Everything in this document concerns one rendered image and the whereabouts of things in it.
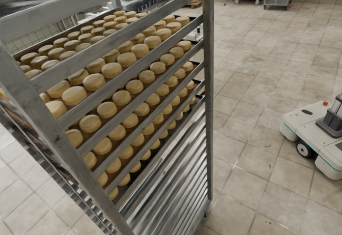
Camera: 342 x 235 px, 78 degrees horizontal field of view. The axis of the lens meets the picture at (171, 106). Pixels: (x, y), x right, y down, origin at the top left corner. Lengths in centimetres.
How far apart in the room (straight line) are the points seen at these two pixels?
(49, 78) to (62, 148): 13
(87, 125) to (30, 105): 20
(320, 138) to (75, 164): 198
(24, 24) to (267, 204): 190
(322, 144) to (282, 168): 38
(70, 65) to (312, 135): 201
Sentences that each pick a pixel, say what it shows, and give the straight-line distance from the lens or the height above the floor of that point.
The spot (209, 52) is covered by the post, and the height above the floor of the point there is 138.
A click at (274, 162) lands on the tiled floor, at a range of 222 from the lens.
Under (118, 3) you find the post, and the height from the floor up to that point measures 153.
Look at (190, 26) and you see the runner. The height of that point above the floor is 151.
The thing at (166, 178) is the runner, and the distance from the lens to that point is 92.
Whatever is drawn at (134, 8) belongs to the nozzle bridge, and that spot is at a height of 109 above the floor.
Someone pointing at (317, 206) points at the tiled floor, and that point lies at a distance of 211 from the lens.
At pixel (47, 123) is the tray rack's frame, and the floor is 154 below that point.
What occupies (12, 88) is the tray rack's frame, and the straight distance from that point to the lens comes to 36.
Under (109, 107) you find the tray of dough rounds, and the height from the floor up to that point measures 142.
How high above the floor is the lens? 176
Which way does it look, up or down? 41 degrees down
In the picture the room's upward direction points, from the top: 10 degrees counter-clockwise
